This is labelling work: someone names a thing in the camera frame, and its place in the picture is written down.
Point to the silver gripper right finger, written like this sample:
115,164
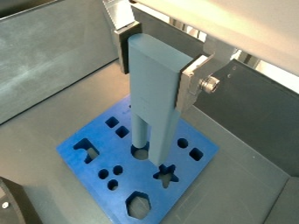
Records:
198,73

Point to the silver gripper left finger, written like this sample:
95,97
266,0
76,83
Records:
124,27

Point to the grey-blue square-circle peg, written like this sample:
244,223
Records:
155,65

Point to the blue shape-sorting board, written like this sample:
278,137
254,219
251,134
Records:
135,191

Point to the black round base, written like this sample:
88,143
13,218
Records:
16,207

